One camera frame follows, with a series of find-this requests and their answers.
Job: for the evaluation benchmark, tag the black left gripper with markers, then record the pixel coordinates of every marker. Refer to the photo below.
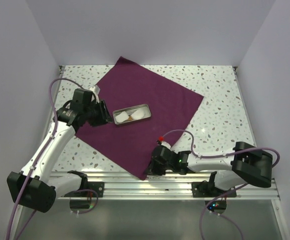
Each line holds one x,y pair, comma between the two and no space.
100,121

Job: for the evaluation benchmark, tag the purple cloth mat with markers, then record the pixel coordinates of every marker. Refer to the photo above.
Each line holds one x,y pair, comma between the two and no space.
128,84

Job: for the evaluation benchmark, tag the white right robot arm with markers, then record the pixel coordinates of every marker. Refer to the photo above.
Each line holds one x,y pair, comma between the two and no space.
244,164

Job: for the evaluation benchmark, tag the aluminium rail frame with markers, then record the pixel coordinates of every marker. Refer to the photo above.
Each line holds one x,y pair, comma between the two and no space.
223,110

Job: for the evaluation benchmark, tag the steel instrument tray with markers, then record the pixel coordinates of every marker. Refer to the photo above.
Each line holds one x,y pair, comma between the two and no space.
131,114

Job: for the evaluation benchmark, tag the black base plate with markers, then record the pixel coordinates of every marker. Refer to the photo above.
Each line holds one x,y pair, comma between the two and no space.
96,188
207,189

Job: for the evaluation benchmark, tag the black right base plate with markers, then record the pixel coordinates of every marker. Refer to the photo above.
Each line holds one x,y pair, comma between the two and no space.
207,189

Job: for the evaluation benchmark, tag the white gauze pad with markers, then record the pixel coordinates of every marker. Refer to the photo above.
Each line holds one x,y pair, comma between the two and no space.
123,116
138,114

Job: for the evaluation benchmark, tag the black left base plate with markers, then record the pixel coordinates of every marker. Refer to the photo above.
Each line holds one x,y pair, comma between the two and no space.
96,188

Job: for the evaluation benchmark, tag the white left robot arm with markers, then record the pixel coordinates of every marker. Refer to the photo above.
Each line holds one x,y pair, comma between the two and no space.
32,187

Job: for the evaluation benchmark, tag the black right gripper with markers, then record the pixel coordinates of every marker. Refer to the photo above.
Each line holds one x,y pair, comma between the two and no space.
152,170

